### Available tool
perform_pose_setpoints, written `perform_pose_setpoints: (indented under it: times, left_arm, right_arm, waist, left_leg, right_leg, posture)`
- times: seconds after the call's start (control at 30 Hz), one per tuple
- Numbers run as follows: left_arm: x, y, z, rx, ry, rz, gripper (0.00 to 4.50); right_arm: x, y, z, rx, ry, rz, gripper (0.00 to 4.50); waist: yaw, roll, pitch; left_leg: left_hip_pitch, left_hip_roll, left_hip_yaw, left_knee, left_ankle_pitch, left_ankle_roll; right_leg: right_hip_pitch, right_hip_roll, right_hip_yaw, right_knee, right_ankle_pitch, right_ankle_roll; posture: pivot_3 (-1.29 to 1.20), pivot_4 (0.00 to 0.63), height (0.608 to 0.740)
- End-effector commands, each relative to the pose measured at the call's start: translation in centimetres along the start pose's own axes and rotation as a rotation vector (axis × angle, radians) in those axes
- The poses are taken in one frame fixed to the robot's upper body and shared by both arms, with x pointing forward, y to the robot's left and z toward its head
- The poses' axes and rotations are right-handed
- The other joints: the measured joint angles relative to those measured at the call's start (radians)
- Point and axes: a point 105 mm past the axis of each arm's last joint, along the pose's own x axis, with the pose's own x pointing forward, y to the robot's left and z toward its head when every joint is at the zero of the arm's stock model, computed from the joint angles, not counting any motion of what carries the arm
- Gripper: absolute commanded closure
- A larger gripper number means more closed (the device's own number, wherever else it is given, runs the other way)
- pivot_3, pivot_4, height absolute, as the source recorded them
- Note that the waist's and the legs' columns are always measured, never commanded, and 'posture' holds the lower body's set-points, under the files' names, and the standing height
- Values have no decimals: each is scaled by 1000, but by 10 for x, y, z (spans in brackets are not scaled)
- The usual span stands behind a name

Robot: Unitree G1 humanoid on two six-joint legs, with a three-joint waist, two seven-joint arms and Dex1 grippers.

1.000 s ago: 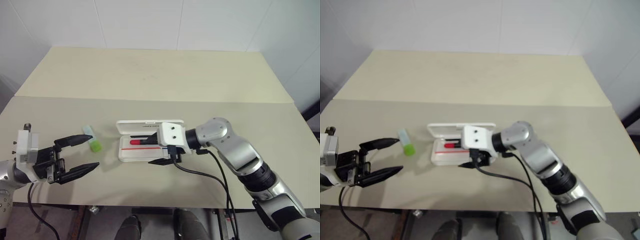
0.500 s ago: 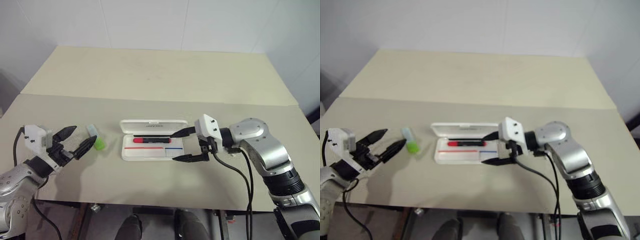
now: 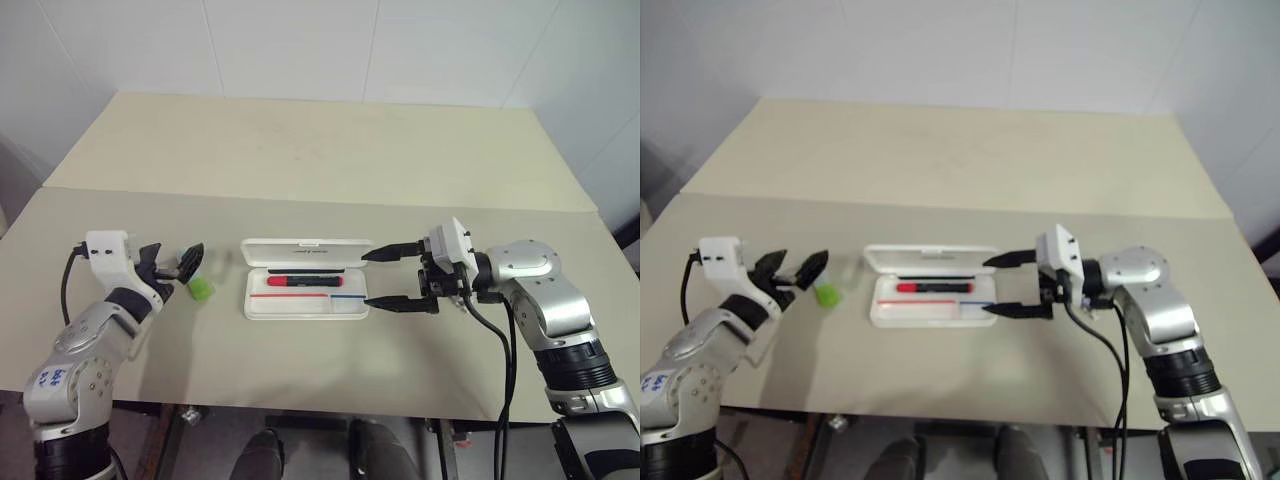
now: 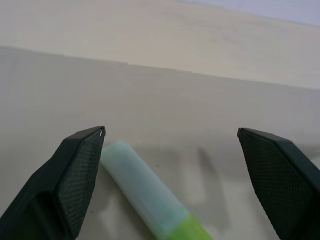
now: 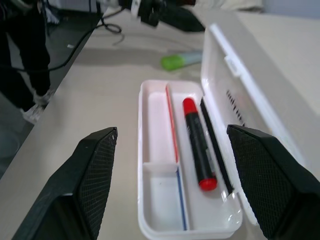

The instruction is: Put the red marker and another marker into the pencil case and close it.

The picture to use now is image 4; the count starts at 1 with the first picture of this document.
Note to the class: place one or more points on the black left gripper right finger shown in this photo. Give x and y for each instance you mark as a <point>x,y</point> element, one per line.
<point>282,180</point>

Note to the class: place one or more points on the green highlighter marker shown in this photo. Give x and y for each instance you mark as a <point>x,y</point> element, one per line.
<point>147,190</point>

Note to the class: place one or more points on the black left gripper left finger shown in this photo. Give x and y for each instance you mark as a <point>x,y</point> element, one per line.
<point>62,185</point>

